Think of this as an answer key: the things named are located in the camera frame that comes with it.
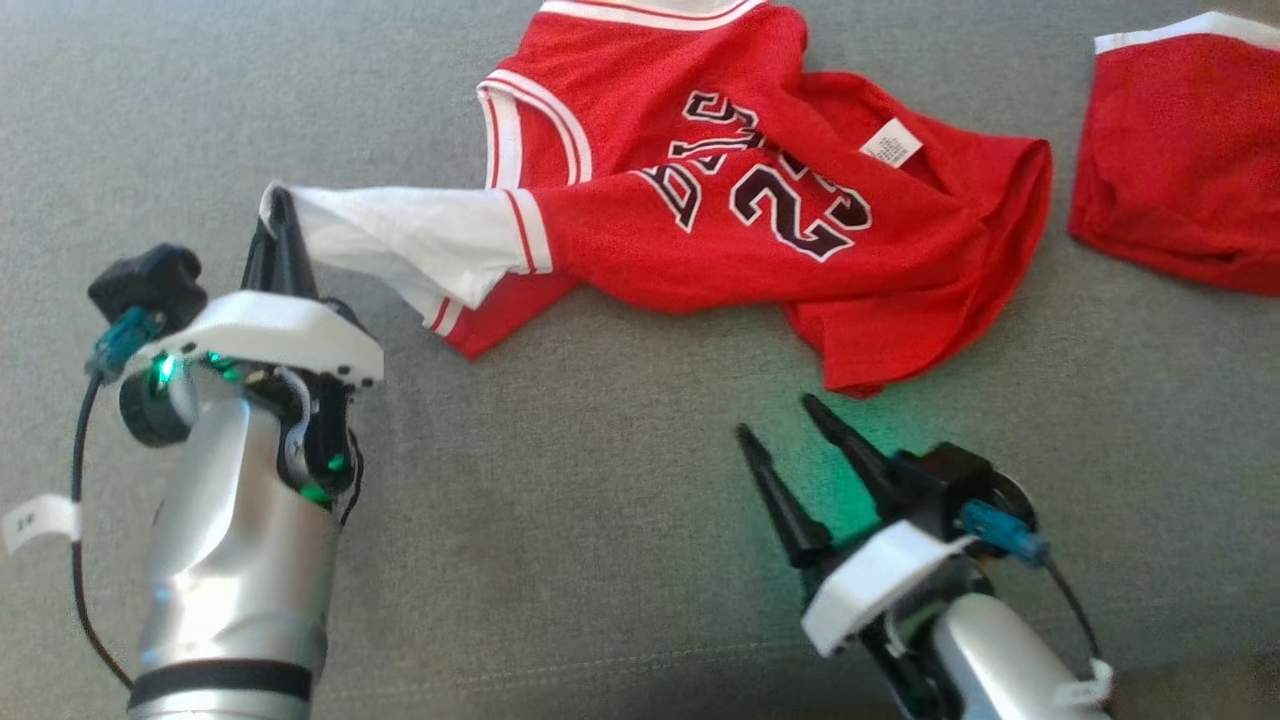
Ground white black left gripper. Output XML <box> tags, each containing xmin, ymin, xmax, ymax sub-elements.
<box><xmin>130</xmin><ymin>187</ymin><xmax>385</xmax><ymax>386</ymax></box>

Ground black cable teal plug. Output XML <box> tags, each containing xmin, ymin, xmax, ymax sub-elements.
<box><xmin>960</xmin><ymin>500</ymin><xmax>1103</xmax><ymax>666</ymax></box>
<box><xmin>70</xmin><ymin>305</ymin><xmax>166</xmax><ymax>691</ymax></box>

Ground red shorts white trim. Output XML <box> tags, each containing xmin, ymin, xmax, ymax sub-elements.
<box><xmin>1068</xmin><ymin>12</ymin><xmax>1280</xmax><ymax>296</ymax></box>

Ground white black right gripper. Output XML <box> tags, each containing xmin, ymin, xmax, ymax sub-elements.
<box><xmin>737</xmin><ymin>393</ymin><xmax>976</xmax><ymax>658</ymax></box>

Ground white cable label tag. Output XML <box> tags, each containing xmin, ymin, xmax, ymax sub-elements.
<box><xmin>1055</xmin><ymin>658</ymin><xmax>1114</xmax><ymax>707</ymax></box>
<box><xmin>0</xmin><ymin>493</ymin><xmax>81</xmax><ymax>554</ymax></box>

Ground red basketball jersey white sleeves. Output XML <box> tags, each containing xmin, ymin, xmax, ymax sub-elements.
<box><xmin>260</xmin><ymin>0</ymin><xmax>1054</xmax><ymax>399</ymax></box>

